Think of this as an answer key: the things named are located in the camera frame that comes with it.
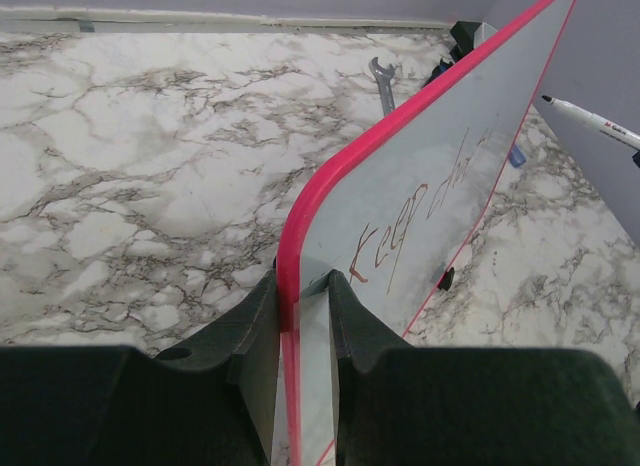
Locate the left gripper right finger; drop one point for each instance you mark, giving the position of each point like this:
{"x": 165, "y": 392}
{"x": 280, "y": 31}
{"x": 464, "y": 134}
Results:
{"x": 396, "y": 404}

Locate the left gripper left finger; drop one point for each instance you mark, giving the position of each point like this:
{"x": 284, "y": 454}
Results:
{"x": 208, "y": 400}

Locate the white marker pen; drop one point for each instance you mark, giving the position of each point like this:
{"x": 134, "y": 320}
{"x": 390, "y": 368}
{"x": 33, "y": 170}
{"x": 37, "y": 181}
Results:
{"x": 594, "y": 121}

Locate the pink framed whiteboard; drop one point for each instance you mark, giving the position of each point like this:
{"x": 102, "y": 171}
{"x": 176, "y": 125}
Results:
{"x": 393, "y": 209}

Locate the black whiteboard stand foot left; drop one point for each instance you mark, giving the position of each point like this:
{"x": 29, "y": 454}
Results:
{"x": 446, "y": 281}

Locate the blue screwdriver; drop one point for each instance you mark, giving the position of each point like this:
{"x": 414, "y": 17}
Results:
{"x": 516, "y": 157}

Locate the white rectangular box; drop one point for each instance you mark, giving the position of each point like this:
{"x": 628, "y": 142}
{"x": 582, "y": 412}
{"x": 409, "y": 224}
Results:
{"x": 483, "y": 33}

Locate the black rectangular box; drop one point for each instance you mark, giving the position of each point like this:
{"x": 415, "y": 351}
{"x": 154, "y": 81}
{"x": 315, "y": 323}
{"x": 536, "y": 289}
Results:
{"x": 463, "y": 32}

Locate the silver open-end wrench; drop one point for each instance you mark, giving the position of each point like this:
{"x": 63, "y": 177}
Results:
{"x": 383, "y": 76}

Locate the blue handled pliers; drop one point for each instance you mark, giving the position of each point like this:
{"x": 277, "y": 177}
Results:
{"x": 439, "y": 69}

